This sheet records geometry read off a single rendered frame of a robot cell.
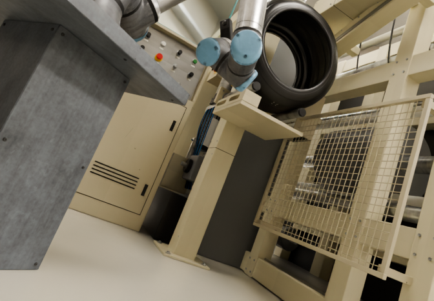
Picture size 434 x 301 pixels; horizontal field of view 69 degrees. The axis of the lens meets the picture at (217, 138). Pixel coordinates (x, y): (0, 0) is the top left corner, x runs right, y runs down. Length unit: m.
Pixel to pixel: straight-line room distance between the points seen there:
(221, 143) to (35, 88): 1.19
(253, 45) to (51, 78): 0.53
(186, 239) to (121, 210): 0.49
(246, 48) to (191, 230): 1.12
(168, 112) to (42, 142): 1.33
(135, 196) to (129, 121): 0.46
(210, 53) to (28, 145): 0.60
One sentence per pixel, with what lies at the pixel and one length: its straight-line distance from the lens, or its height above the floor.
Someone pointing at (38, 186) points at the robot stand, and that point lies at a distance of 0.88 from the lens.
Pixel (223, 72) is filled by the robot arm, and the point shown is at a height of 0.74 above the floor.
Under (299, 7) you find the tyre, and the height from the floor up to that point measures 1.38.
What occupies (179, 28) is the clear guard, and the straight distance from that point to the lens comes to 2.28.
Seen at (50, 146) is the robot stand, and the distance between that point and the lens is 0.86.
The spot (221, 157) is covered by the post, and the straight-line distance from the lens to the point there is 1.79.
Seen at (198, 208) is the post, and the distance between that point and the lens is 1.77.
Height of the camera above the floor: 0.31
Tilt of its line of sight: 12 degrees up
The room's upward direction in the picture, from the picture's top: 22 degrees clockwise
